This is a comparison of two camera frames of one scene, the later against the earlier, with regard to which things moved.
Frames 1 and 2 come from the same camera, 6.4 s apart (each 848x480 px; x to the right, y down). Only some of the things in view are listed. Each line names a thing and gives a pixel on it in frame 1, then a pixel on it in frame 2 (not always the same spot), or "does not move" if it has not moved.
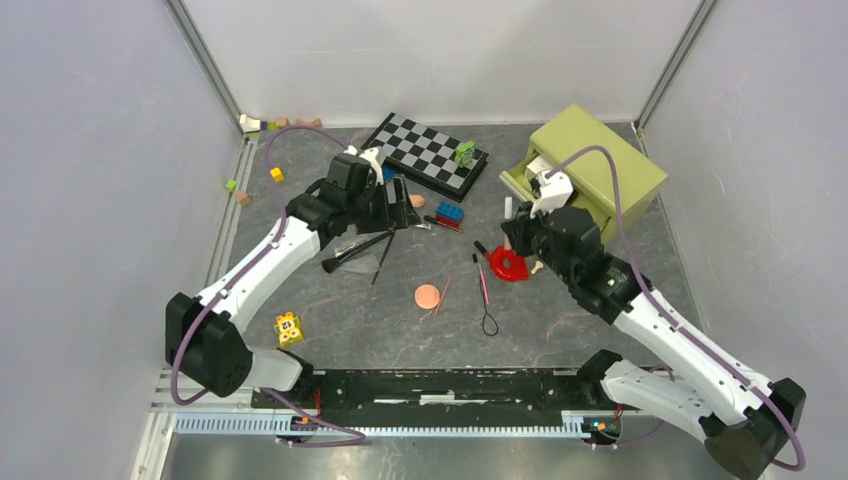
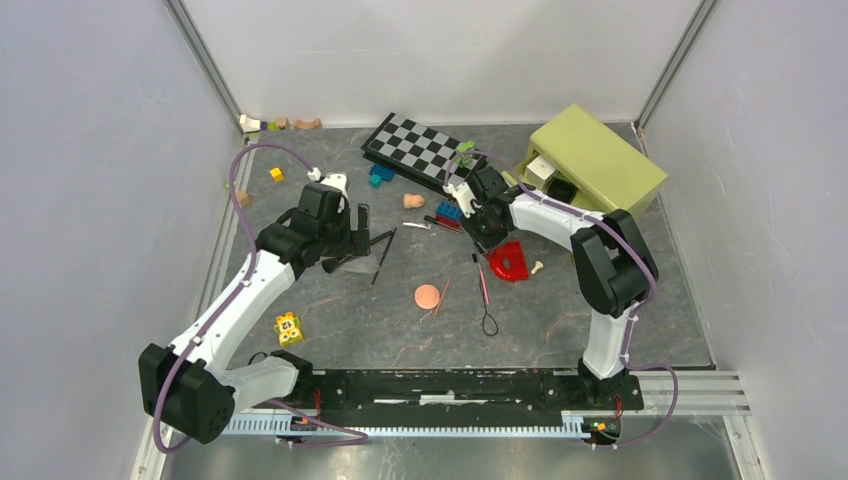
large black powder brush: [330, 264] does not move
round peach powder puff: [427, 296] does not move
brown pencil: [442, 297] does not move
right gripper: [521, 225] to [483, 242]
